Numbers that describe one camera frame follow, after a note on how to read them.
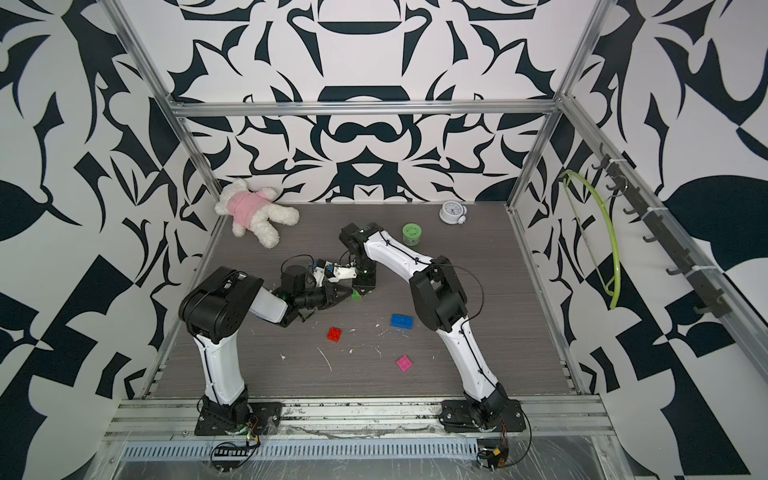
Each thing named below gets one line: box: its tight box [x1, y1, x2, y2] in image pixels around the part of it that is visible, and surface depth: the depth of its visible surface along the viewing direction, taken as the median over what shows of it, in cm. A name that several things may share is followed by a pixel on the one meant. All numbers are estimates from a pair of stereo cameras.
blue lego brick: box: [390, 314, 415, 330], surface depth 91 cm
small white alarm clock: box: [439, 200, 467, 225], surface depth 117 cm
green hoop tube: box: [560, 170, 621, 309], surface depth 68 cm
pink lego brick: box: [396, 355, 413, 373], surface depth 83 cm
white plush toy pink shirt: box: [214, 178, 300, 248], surface depth 110 cm
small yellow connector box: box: [487, 446, 509, 472], surface depth 72 cm
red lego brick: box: [327, 327, 342, 343], surface depth 89 cm
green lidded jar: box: [402, 222, 422, 247], surface depth 108 cm
